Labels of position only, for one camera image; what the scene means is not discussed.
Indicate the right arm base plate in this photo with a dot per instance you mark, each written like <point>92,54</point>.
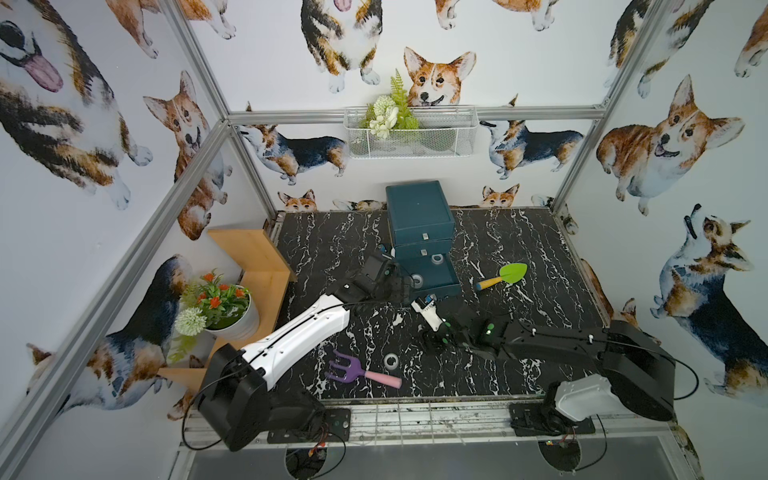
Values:
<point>535,419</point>

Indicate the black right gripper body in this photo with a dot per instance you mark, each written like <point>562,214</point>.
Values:
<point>450,322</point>

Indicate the green toy trowel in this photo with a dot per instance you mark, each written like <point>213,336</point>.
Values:
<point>510,274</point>

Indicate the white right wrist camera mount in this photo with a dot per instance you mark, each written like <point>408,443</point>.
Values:
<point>427,307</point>

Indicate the wooden corner shelf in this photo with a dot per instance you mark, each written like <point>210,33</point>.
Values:
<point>265,272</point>

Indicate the green fern white flowers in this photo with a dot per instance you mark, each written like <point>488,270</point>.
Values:
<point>390,113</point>

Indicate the teal drawer cabinet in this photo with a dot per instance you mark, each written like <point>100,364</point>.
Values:
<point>420,220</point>

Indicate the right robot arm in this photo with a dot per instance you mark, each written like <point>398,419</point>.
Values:
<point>628,371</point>

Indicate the potted red flower plant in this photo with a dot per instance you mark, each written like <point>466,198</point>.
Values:
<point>210,305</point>

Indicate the teal bottom drawer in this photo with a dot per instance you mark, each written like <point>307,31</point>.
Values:
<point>441,280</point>

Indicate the purple pink toy rake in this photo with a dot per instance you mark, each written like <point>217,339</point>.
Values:
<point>347,369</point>

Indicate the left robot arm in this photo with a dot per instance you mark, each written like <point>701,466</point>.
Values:
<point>237,396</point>

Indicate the white wire wall basket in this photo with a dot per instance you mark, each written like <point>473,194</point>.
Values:
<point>432,132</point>

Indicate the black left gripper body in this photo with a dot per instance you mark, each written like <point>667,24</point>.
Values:
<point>395,275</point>

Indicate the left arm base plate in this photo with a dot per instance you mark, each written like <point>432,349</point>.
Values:
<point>334,423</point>

